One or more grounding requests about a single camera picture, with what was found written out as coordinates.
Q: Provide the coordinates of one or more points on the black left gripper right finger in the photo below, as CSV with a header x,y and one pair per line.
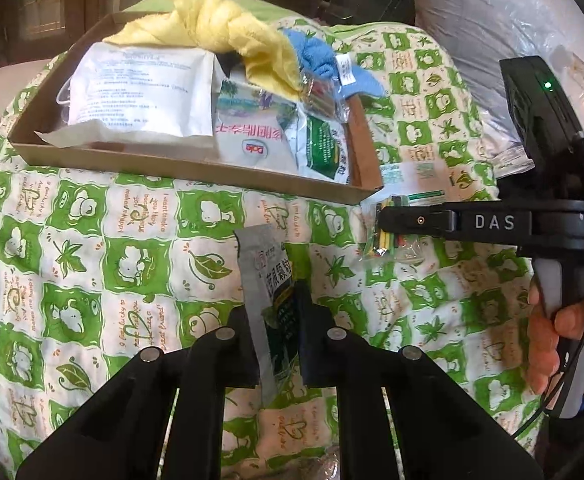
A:
x,y
399,414

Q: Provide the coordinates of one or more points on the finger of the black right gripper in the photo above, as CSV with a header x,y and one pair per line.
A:
x,y
417,220

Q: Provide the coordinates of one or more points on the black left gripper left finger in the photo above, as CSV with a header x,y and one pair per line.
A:
x,y
160,416

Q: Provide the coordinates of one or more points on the green herbal granule sachet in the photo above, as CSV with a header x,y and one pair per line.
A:
x,y
319,148

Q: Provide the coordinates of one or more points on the dried fruit snack bag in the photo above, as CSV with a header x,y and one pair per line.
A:
x,y
252,128

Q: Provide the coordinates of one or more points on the blue towel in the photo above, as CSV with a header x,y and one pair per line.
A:
x,y
317,57

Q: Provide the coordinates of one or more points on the yellow towel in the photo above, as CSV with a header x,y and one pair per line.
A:
x,y
221,26

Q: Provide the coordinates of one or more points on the bag of coloured sticks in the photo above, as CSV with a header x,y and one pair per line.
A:
x,y
322,99

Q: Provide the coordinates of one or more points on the green white flat sachet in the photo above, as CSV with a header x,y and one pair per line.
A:
x,y
414,184

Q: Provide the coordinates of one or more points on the shallow cardboard box tray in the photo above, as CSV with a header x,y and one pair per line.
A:
x,y
41,116

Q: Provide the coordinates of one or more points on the green frog pattern quilt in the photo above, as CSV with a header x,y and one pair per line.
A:
x,y
94,266

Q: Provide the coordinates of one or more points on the large grey plastic bag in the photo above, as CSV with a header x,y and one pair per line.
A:
x,y
478,34

